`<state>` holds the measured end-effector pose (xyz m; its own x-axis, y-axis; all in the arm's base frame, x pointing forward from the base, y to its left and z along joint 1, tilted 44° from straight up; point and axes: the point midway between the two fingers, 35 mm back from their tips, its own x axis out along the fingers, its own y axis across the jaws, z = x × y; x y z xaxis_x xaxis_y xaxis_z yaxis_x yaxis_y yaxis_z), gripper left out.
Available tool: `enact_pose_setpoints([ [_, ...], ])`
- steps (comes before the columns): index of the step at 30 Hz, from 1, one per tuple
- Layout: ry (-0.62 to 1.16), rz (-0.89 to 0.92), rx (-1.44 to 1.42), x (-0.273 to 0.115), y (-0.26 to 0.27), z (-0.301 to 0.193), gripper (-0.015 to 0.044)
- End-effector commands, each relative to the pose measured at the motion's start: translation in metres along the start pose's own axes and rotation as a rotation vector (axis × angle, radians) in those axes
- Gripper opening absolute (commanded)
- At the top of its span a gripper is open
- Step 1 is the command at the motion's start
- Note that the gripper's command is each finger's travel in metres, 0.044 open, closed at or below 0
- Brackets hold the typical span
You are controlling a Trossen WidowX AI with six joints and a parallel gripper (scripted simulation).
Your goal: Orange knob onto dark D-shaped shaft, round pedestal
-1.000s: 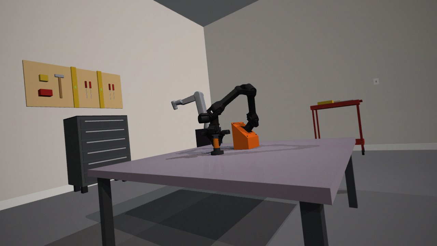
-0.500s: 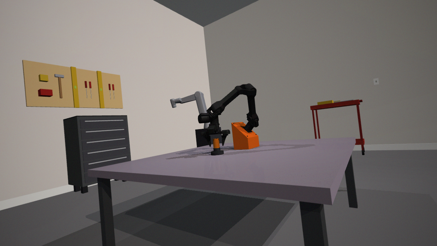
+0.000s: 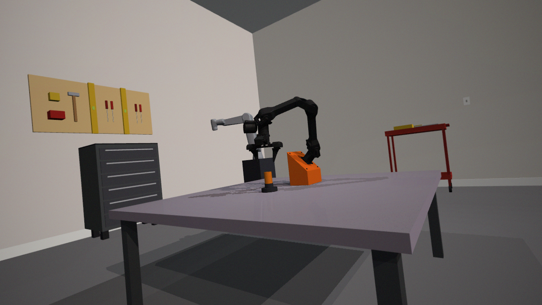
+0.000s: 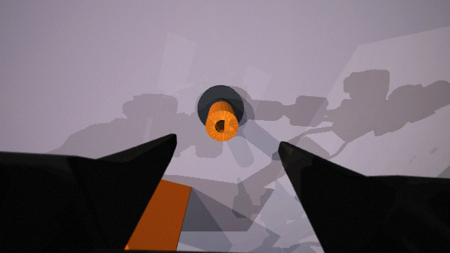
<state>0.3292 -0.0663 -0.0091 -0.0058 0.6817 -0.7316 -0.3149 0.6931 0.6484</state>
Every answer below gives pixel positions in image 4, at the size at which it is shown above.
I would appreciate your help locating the orange knob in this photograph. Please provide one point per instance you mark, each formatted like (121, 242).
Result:
(221, 131)

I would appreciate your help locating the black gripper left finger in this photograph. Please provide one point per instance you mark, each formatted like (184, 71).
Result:
(111, 193)

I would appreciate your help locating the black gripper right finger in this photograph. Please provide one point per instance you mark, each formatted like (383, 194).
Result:
(346, 208)

